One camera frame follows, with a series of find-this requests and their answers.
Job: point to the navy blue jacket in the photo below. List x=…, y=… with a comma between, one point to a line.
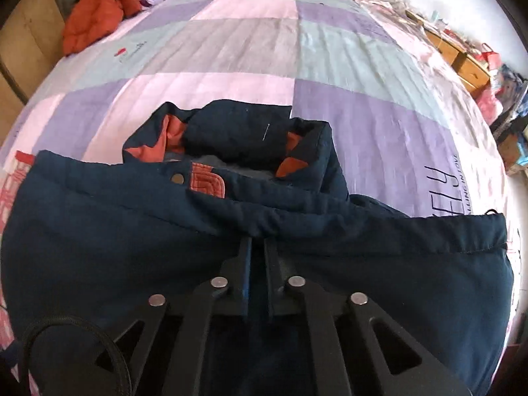
x=123, y=235

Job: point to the orange padded jacket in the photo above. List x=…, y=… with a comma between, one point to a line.
x=95, y=12

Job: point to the pastel patchwork bed sheet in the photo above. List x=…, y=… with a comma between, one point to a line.
x=247, y=49

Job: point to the colourful clutter pile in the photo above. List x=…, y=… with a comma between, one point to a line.
x=507, y=103

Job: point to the red bag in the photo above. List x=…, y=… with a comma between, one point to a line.
x=490, y=55

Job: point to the wooden nightstand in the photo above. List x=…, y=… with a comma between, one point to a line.
x=466, y=68

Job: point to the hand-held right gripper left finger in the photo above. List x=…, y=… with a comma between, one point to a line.
x=246, y=268

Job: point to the wooden wardrobe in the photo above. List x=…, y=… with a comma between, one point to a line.
x=29, y=37

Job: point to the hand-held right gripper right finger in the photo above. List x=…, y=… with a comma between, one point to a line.
x=271, y=268

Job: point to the red checked blanket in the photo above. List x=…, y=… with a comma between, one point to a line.
x=16, y=189

